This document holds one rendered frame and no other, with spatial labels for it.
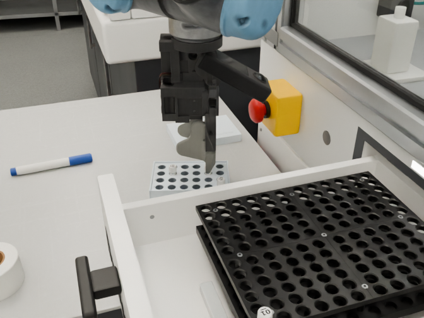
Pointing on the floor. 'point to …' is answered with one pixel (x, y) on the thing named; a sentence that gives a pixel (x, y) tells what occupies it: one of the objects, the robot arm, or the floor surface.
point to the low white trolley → (86, 188)
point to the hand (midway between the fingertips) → (212, 159)
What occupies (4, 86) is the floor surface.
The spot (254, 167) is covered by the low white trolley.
